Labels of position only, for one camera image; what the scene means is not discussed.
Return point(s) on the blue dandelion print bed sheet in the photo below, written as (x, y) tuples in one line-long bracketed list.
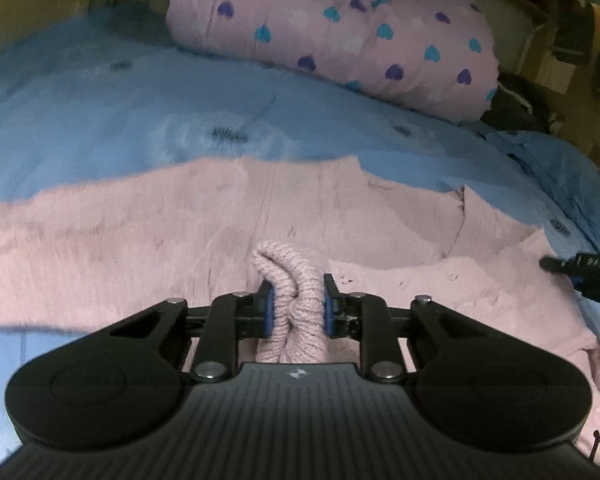
[(130, 105)]

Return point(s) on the dark cloth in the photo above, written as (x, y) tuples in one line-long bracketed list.
[(517, 105)]

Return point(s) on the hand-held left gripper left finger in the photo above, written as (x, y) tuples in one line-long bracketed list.
[(268, 306)]

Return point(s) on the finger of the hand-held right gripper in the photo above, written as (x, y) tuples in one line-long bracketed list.
[(555, 263)]

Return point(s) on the pink heart print quilt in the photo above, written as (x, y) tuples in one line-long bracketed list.
[(340, 30)]

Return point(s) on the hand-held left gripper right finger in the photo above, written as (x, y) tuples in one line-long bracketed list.
[(329, 310)]

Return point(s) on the pink knit sweater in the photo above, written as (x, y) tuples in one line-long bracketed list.
[(130, 240)]

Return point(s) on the dark hanging bag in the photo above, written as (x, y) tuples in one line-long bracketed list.
[(574, 30)]

